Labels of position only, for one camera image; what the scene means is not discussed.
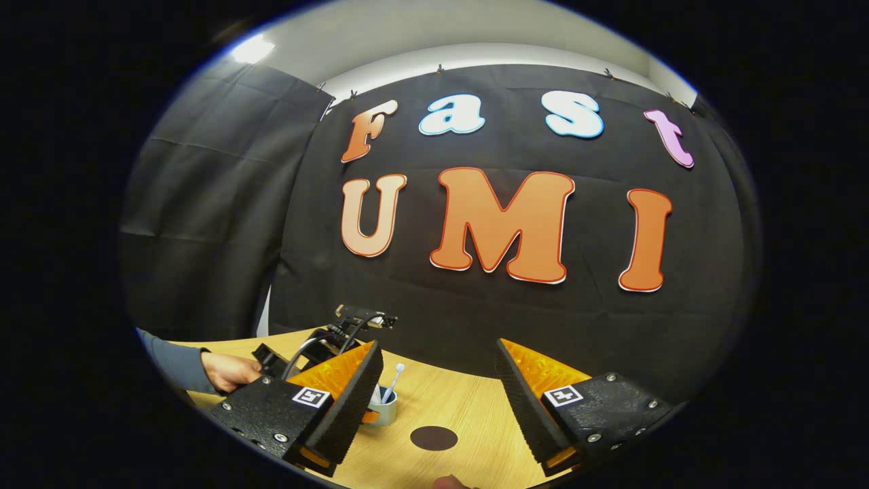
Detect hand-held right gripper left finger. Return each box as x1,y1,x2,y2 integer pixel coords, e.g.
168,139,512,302
207,340,384,477

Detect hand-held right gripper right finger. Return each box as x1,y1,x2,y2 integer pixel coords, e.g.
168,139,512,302
494,338,674,476

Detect blue-grey cup with wooden handle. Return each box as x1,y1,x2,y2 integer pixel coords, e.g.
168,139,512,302
362,387,399,427

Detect white toothbrush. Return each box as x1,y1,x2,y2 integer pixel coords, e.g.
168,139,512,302
380,363,407,405

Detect dark brown round coaster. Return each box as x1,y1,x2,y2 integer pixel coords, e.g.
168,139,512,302
410,426,459,452

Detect wooden desktop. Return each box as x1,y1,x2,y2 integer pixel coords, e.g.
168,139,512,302
187,328,680,489

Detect black backdrop cloth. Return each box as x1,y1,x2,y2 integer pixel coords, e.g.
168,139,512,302
119,58,761,408

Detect ceiling light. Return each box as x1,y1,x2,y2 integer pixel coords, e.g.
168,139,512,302
229,35,276,65

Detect black cable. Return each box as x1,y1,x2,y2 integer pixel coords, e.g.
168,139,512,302
280,335,327,381

